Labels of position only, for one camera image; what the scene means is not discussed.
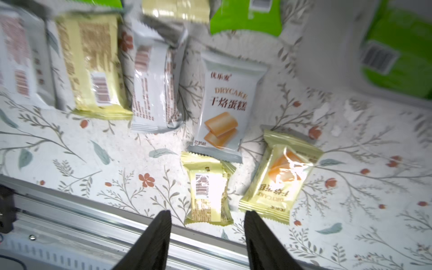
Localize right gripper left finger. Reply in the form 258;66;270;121
113;210;172;270

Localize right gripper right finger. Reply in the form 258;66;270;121
244;211;302;270

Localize yellow packet bottom row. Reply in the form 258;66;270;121
181;152;236;226

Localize white cookie packet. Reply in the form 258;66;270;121
187;51;268;163

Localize yellow packet second row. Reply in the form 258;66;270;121
55;12;132;120

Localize white brown packet second row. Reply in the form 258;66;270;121
1;6;56;109

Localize white cookie storage box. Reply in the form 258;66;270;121
296;1;432;109

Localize yellow cookie packet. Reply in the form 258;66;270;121
141;0;210;24

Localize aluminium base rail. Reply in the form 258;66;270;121
0;174;325;270

